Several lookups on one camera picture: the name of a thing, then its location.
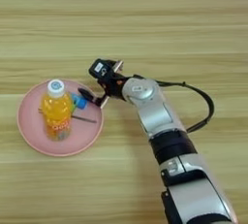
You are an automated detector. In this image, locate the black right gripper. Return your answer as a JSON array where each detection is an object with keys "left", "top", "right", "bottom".
[{"left": 77, "top": 58, "right": 134, "bottom": 110}]

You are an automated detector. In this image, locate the blue glue stick tube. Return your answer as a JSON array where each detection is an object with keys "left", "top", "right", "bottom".
[{"left": 70, "top": 92, "right": 89, "bottom": 111}]

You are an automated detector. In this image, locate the green rectangular block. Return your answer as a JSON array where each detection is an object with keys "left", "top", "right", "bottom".
[{"left": 69, "top": 99, "right": 78, "bottom": 114}]

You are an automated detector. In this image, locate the orange juice bottle white cap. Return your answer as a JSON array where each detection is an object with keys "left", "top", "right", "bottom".
[{"left": 41, "top": 79, "right": 74, "bottom": 143}]

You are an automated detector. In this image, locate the small black box white label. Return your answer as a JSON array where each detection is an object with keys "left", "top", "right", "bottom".
[{"left": 88, "top": 58, "right": 114, "bottom": 80}]

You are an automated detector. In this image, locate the pink round plate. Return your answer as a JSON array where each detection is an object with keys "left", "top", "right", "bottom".
[{"left": 16, "top": 79, "right": 105, "bottom": 158}]

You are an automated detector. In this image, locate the yellow handled screwdriver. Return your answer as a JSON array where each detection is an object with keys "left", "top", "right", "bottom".
[{"left": 37, "top": 106, "right": 98, "bottom": 125}]

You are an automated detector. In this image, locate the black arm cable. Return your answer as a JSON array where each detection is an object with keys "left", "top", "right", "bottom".
[{"left": 156, "top": 80, "right": 215, "bottom": 135}]

